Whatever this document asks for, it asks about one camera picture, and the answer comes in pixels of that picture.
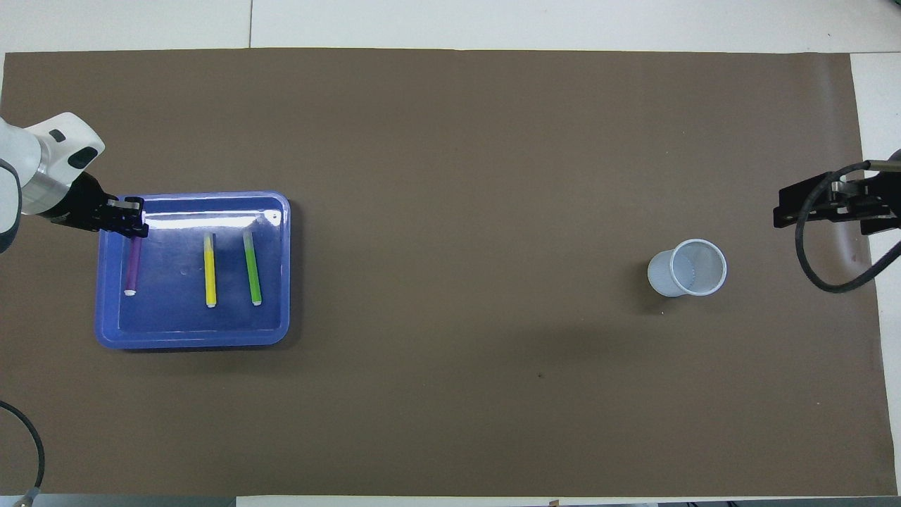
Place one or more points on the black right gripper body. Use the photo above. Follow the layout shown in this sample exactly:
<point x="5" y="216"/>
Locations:
<point x="876" y="197"/>

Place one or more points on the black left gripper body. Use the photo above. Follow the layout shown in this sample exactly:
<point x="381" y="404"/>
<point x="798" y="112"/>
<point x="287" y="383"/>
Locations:
<point x="84" y="208"/>

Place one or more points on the purple pen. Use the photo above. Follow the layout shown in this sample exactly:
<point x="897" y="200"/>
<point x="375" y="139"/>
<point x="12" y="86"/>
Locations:
<point x="133" y="264"/>

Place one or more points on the yellow pen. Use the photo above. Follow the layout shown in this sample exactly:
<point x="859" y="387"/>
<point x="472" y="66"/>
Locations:
<point x="210" y="271"/>

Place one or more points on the green pen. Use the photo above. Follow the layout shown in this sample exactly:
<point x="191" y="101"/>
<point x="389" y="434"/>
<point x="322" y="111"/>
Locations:
<point x="252" y="271"/>

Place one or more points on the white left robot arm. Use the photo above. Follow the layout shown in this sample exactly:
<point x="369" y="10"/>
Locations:
<point x="28" y="165"/>

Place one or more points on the blue plastic tray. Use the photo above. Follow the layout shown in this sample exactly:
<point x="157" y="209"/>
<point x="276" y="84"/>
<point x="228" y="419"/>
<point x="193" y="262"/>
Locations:
<point x="176" y="327"/>

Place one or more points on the translucent plastic cup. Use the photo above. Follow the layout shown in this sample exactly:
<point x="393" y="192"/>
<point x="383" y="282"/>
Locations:
<point x="665" y="278"/>

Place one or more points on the brown table mat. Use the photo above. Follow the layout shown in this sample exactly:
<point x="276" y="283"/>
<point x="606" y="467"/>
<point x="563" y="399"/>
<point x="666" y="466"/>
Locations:
<point x="457" y="211"/>

